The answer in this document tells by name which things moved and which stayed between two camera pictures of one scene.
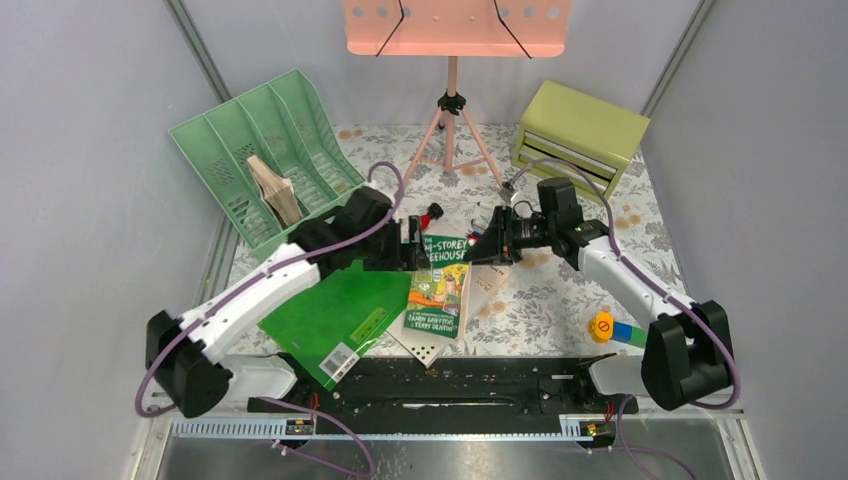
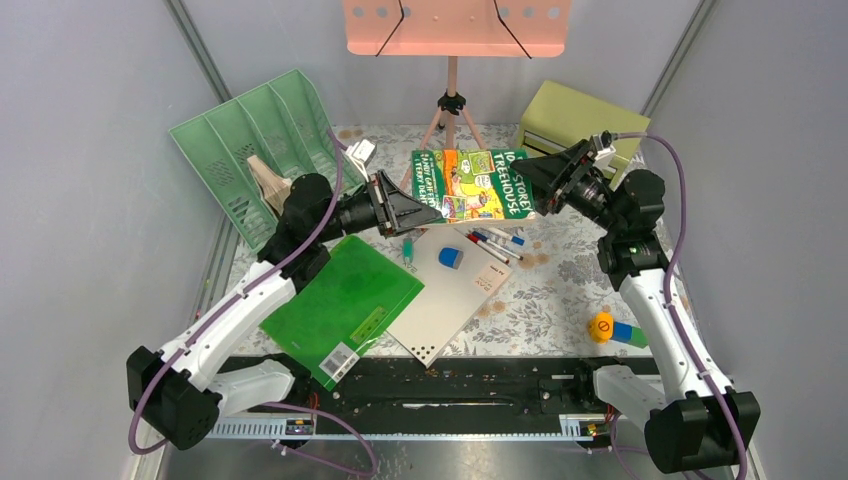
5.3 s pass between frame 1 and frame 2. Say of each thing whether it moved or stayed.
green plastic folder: stayed
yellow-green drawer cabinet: stayed
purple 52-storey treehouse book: stayed
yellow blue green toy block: stayed
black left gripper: moved
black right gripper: moved
